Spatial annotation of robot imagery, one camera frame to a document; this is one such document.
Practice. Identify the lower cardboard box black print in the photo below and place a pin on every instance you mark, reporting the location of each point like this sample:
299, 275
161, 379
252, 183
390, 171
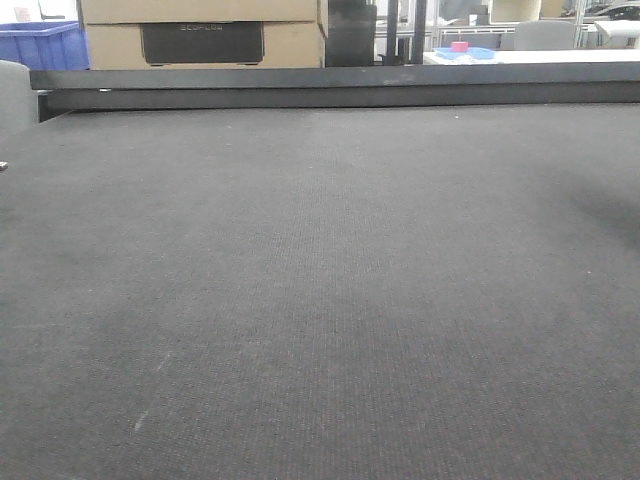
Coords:
286, 45

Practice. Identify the upper cardboard box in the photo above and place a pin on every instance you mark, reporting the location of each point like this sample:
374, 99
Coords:
145, 11

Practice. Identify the black cabinet background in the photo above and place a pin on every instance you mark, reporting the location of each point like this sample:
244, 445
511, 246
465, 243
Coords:
351, 33

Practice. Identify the blue tray on table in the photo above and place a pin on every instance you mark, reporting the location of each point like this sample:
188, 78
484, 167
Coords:
475, 53

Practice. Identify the grey office chair background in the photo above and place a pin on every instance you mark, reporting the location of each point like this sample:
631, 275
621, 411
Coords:
540, 35

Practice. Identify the white background table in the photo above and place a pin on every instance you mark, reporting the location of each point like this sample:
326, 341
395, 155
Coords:
545, 57

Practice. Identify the blue plastic crate background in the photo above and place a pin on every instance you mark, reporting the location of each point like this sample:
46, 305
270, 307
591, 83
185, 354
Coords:
59, 45

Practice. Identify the black vertical post pair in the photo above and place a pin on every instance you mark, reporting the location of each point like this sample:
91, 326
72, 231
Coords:
404, 43

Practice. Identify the black conveyor side rail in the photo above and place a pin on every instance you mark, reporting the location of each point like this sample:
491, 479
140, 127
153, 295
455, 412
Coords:
378, 87

